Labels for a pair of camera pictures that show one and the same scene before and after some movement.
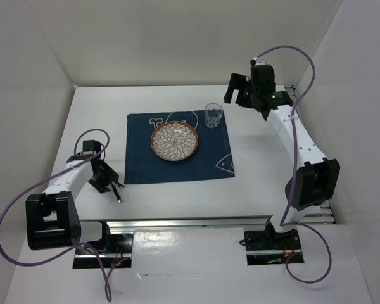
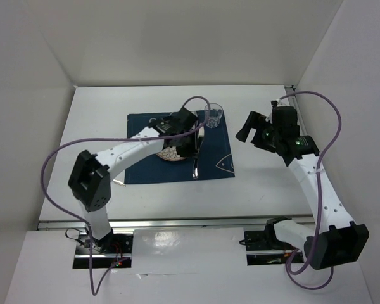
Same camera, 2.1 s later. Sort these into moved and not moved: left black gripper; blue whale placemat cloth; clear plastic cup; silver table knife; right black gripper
Moved: right black gripper; left black gripper; silver table knife
Not moved: clear plastic cup; blue whale placemat cloth
